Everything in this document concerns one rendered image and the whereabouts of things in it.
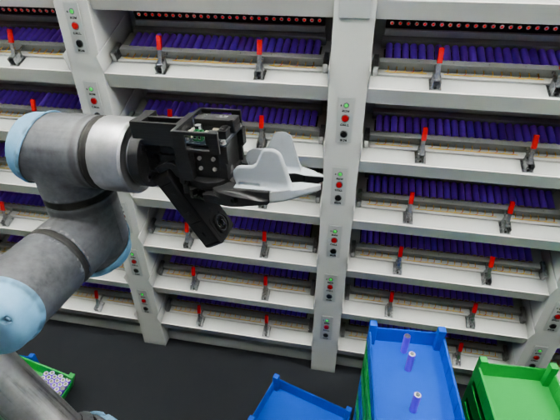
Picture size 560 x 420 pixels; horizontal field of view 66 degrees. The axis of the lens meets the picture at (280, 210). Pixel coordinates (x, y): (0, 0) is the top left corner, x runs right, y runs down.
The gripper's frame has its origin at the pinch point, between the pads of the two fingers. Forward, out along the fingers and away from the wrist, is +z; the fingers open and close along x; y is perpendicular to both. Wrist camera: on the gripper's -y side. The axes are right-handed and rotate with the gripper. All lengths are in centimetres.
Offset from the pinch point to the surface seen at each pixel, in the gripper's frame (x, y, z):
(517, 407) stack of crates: 38, -84, 47
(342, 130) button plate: 65, -21, -5
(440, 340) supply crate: 45, -70, 26
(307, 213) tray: 65, -48, -15
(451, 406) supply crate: 29, -75, 28
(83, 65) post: 59, -4, -75
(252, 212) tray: 63, -49, -32
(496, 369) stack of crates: 47, -80, 42
